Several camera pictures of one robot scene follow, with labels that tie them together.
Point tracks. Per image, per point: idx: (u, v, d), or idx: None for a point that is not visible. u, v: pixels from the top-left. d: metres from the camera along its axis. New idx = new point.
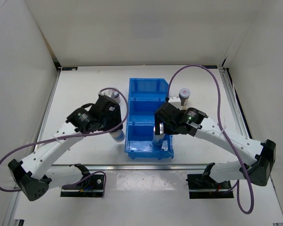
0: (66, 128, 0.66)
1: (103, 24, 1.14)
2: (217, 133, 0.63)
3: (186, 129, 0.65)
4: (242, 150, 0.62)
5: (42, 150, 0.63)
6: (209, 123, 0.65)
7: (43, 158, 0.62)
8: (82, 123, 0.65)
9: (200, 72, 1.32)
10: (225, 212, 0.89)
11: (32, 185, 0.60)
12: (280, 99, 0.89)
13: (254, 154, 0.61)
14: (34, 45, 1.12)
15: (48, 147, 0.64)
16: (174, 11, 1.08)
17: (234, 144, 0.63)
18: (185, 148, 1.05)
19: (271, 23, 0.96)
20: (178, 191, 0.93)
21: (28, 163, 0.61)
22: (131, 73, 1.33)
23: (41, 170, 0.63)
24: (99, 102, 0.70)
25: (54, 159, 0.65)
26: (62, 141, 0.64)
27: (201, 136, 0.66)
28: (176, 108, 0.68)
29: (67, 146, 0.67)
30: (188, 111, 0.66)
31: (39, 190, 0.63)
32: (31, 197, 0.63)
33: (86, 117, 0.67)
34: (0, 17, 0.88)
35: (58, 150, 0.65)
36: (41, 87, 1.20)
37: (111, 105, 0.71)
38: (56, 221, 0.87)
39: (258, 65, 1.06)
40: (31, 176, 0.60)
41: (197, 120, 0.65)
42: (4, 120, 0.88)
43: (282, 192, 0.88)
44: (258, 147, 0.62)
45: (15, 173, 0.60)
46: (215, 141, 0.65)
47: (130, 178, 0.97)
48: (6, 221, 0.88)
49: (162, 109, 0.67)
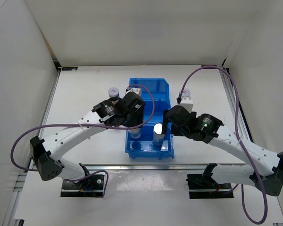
0: (91, 117, 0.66)
1: (103, 24, 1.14)
2: (234, 143, 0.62)
3: (200, 135, 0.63)
4: (259, 162, 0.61)
5: (64, 133, 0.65)
6: (225, 132, 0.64)
7: (63, 141, 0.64)
8: (106, 116, 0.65)
9: (200, 72, 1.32)
10: (224, 212, 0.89)
11: (48, 165, 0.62)
12: (280, 99, 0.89)
13: (271, 166, 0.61)
14: (34, 45, 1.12)
15: (71, 131, 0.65)
16: (174, 12, 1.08)
17: (251, 155, 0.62)
18: (186, 149, 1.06)
19: (271, 23, 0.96)
20: (178, 191, 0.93)
21: (48, 142, 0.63)
22: (131, 72, 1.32)
23: (59, 152, 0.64)
24: (127, 98, 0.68)
25: (72, 144, 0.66)
26: (85, 129, 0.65)
27: (216, 145, 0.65)
28: (189, 114, 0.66)
29: (88, 134, 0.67)
30: (203, 118, 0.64)
31: (53, 171, 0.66)
32: (44, 176, 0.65)
33: (112, 110, 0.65)
34: (0, 17, 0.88)
35: (79, 137, 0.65)
36: (41, 87, 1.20)
37: (137, 103, 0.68)
38: (56, 221, 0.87)
39: (258, 65, 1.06)
40: (49, 155, 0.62)
41: (212, 128, 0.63)
42: (4, 120, 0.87)
43: (282, 192, 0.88)
44: (274, 158, 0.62)
45: (35, 149, 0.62)
46: (230, 150, 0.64)
47: (130, 178, 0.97)
48: (6, 221, 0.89)
49: (175, 113, 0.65)
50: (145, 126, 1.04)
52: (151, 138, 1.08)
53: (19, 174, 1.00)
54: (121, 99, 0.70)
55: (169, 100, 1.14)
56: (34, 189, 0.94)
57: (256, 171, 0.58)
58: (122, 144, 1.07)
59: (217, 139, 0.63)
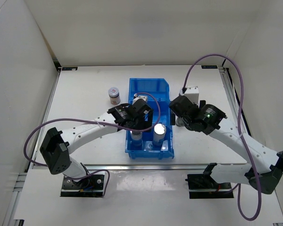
0: (107, 117, 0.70)
1: (103, 24, 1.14)
2: (235, 137, 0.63)
3: (201, 125, 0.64)
4: (257, 159, 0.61)
5: (82, 128, 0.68)
6: (228, 125, 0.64)
7: (81, 134, 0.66)
8: (120, 118, 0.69)
9: (200, 73, 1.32)
10: (224, 212, 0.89)
11: (64, 155, 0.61)
12: (280, 99, 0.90)
13: (269, 164, 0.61)
14: (34, 45, 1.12)
15: (89, 126, 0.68)
16: (174, 11, 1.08)
17: (250, 150, 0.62)
18: (186, 149, 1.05)
19: (271, 23, 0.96)
20: (178, 191, 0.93)
21: (67, 134, 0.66)
22: (131, 72, 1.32)
23: (73, 146, 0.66)
24: (137, 103, 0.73)
25: (86, 140, 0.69)
26: (101, 126, 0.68)
27: (216, 137, 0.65)
28: (194, 105, 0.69)
29: (102, 133, 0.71)
30: (206, 108, 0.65)
31: (62, 164, 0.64)
32: (54, 169, 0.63)
33: (124, 115, 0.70)
34: (0, 17, 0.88)
35: (94, 133, 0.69)
36: (41, 87, 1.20)
37: (146, 108, 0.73)
38: (56, 221, 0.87)
39: (258, 65, 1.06)
40: (67, 146, 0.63)
41: (215, 119, 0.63)
42: (4, 120, 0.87)
43: (282, 192, 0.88)
44: (273, 157, 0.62)
45: (53, 139, 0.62)
46: (230, 144, 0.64)
47: (130, 177, 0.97)
48: (6, 221, 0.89)
49: (178, 103, 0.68)
50: None
52: (151, 138, 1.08)
53: (19, 174, 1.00)
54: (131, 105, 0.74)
55: (169, 100, 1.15)
56: (34, 189, 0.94)
57: (253, 166, 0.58)
58: (122, 144, 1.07)
59: (218, 131, 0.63)
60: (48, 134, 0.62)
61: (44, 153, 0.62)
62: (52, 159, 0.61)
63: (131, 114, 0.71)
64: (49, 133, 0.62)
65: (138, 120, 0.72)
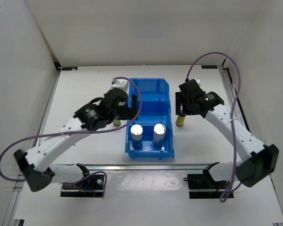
0: (72, 124, 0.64)
1: (103, 24, 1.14)
2: (226, 120, 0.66)
3: (198, 107, 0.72)
4: (241, 144, 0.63)
5: (46, 144, 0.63)
6: (221, 110, 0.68)
7: (46, 151, 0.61)
8: (89, 120, 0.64)
9: (200, 73, 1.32)
10: (224, 212, 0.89)
11: (34, 176, 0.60)
12: (280, 99, 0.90)
13: (251, 150, 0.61)
14: (34, 45, 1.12)
15: (54, 141, 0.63)
16: (174, 11, 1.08)
17: (236, 135, 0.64)
18: (186, 149, 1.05)
19: (271, 23, 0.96)
20: (178, 191, 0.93)
21: (31, 155, 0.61)
22: (131, 72, 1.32)
23: (44, 164, 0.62)
24: (108, 97, 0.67)
25: (56, 153, 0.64)
26: (67, 137, 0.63)
27: (210, 119, 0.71)
28: (200, 89, 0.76)
29: (72, 141, 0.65)
30: (208, 94, 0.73)
31: (41, 181, 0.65)
32: (34, 187, 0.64)
33: (94, 114, 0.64)
34: (0, 17, 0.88)
35: (62, 145, 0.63)
36: (41, 87, 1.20)
37: (120, 100, 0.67)
38: (56, 221, 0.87)
39: (258, 65, 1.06)
40: (33, 168, 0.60)
41: (213, 103, 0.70)
42: (4, 120, 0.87)
43: (282, 192, 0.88)
44: (258, 147, 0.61)
45: (20, 163, 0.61)
46: (221, 127, 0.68)
47: (130, 177, 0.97)
48: (6, 221, 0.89)
49: (186, 84, 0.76)
50: (144, 126, 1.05)
52: (151, 138, 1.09)
53: (19, 174, 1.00)
54: (103, 99, 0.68)
55: (169, 100, 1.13)
56: None
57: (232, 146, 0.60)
58: (122, 144, 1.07)
59: (211, 112, 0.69)
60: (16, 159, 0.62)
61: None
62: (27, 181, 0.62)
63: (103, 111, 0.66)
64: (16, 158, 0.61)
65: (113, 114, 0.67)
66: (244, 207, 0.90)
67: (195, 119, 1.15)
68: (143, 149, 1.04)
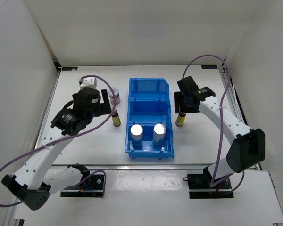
0: (53, 134, 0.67)
1: (103, 24, 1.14)
2: (215, 108, 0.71)
3: (192, 99, 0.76)
4: (228, 128, 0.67)
5: (32, 161, 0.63)
6: (212, 100, 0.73)
7: (35, 168, 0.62)
8: (68, 125, 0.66)
9: (200, 73, 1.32)
10: (224, 212, 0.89)
11: (29, 195, 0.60)
12: (280, 99, 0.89)
13: (237, 133, 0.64)
14: (34, 45, 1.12)
15: (39, 156, 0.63)
16: (174, 11, 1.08)
17: (224, 120, 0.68)
18: (186, 149, 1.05)
19: (271, 23, 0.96)
20: (178, 191, 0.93)
21: (21, 177, 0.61)
22: (131, 72, 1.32)
23: (37, 181, 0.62)
24: (80, 98, 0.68)
25: (46, 167, 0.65)
26: (51, 148, 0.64)
27: (203, 110, 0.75)
28: (195, 84, 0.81)
29: (58, 151, 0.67)
30: (202, 88, 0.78)
31: (39, 198, 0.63)
32: (33, 206, 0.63)
33: (71, 118, 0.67)
34: (0, 17, 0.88)
35: (49, 158, 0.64)
36: (41, 87, 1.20)
37: (93, 97, 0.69)
38: (56, 221, 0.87)
39: (258, 65, 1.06)
40: (27, 188, 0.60)
41: (205, 96, 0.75)
42: (4, 119, 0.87)
43: (282, 192, 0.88)
44: (244, 129, 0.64)
45: (12, 188, 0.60)
46: (212, 116, 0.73)
47: (130, 177, 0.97)
48: (6, 221, 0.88)
49: (182, 79, 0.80)
50: (144, 125, 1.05)
52: (151, 137, 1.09)
53: None
54: (75, 100, 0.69)
55: (169, 100, 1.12)
56: None
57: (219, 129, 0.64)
58: (122, 144, 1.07)
59: (202, 103, 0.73)
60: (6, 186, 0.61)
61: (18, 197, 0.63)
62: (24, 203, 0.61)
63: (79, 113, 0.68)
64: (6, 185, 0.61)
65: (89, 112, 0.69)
66: (244, 207, 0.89)
67: (195, 119, 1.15)
68: (143, 149, 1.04)
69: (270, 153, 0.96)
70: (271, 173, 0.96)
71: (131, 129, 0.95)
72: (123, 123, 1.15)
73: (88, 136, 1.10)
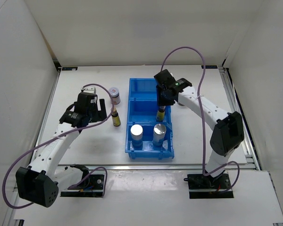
0: (64, 127, 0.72)
1: (102, 24, 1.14)
2: (193, 98, 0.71)
3: (170, 92, 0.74)
4: (208, 115, 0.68)
5: (46, 151, 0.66)
6: (189, 91, 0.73)
7: (51, 156, 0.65)
8: (75, 120, 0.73)
9: (200, 72, 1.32)
10: (223, 212, 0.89)
11: (49, 181, 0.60)
12: (280, 99, 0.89)
13: (216, 118, 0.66)
14: (34, 44, 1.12)
15: (53, 145, 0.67)
16: (173, 11, 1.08)
17: (203, 108, 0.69)
18: (185, 148, 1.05)
19: (271, 24, 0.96)
20: (178, 191, 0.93)
21: (37, 165, 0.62)
22: (131, 73, 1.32)
23: (52, 169, 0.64)
24: (80, 100, 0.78)
25: (59, 157, 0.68)
26: (64, 138, 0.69)
27: (183, 102, 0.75)
28: (171, 77, 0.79)
29: (67, 144, 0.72)
30: (178, 80, 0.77)
31: (52, 192, 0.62)
32: (46, 201, 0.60)
33: (77, 116, 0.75)
34: (0, 17, 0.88)
35: (62, 148, 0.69)
36: (41, 86, 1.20)
37: (92, 98, 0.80)
38: (56, 221, 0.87)
39: (258, 65, 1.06)
40: (45, 173, 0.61)
41: (182, 87, 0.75)
42: (4, 119, 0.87)
43: (282, 192, 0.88)
44: (223, 115, 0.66)
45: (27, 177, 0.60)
46: (192, 106, 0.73)
47: (130, 177, 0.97)
48: (6, 221, 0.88)
49: (159, 73, 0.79)
50: (144, 126, 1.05)
52: (151, 137, 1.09)
53: None
54: (76, 102, 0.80)
55: None
56: None
57: None
58: (122, 144, 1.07)
59: (180, 94, 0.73)
60: (20, 177, 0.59)
61: (27, 195, 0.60)
62: (39, 194, 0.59)
63: (81, 111, 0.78)
64: (20, 175, 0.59)
65: (89, 111, 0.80)
66: (244, 207, 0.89)
67: (195, 120, 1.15)
68: (143, 149, 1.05)
69: (270, 154, 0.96)
70: (270, 173, 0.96)
71: (131, 129, 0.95)
72: (123, 123, 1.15)
73: (87, 135, 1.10)
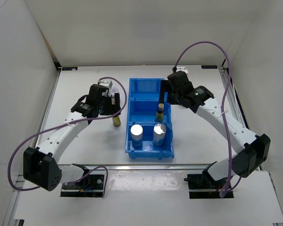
0: (74, 115, 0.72)
1: (103, 25, 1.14)
2: (217, 114, 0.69)
3: (189, 102, 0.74)
4: (234, 136, 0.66)
5: (56, 135, 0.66)
6: (212, 104, 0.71)
7: (59, 140, 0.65)
8: (85, 111, 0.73)
9: (201, 73, 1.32)
10: (224, 212, 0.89)
11: (55, 164, 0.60)
12: (280, 99, 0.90)
13: (244, 141, 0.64)
14: (34, 44, 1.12)
15: (62, 130, 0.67)
16: (173, 11, 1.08)
17: (229, 128, 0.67)
18: (185, 148, 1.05)
19: (271, 24, 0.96)
20: (178, 191, 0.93)
21: (45, 147, 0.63)
22: (131, 73, 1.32)
23: (58, 153, 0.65)
24: (92, 91, 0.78)
25: (66, 143, 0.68)
26: (73, 125, 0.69)
27: (202, 114, 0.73)
28: (188, 82, 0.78)
29: (77, 132, 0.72)
30: (198, 89, 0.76)
31: (55, 177, 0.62)
32: (49, 184, 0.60)
33: (87, 107, 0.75)
34: (1, 17, 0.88)
35: (70, 134, 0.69)
36: (41, 86, 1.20)
37: (104, 91, 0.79)
38: (56, 221, 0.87)
39: (258, 65, 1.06)
40: (51, 157, 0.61)
41: (203, 97, 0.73)
42: (4, 119, 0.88)
43: (282, 192, 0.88)
44: (250, 137, 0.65)
45: (33, 157, 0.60)
46: (213, 121, 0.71)
47: (130, 177, 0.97)
48: (6, 221, 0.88)
49: (176, 76, 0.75)
50: (144, 126, 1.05)
52: (151, 138, 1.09)
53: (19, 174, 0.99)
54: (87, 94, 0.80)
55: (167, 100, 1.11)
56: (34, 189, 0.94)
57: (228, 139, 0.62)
58: (122, 144, 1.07)
59: (201, 107, 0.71)
60: (28, 157, 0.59)
61: (31, 176, 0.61)
62: (43, 176, 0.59)
63: (92, 103, 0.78)
64: (28, 156, 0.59)
65: (100, 104, 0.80)
66: (244, 207, 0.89)
67: (195, 121, 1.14)
68: (143, 149, 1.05)
69: (270, 154, 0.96)
70: (271, 173, 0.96)
71: (132, 131, 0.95)
72: (123, 122, 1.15)
73: (87, 135, 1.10)
